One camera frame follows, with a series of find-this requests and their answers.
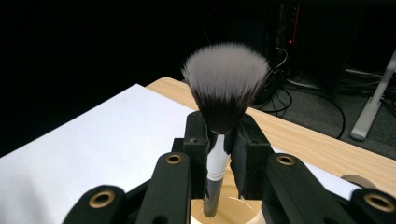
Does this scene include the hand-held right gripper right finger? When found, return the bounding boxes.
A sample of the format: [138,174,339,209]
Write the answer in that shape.
[231,113,276,201]

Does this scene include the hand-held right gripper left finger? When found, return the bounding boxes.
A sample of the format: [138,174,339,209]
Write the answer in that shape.
[172,110,209,201]

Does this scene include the cream ringed holder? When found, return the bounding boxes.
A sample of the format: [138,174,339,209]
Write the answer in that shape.
[190,156,265,224]

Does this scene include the black makeup brush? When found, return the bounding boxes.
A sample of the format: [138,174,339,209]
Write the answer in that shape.
[180,42,271,218]

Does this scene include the wooden table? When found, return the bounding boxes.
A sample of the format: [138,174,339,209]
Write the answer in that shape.
[146,77,396,199]

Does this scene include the white paper sheet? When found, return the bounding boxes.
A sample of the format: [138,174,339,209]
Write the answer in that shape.
[0,83,362,224]

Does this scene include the grey round disc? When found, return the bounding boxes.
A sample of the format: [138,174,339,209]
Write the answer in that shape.
[340,174,378,191]

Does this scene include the black computer tower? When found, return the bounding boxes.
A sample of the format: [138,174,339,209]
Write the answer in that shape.
[274,0,360,98]

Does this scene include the black floor cables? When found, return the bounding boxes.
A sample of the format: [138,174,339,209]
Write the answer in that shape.
[251,46,396,140]

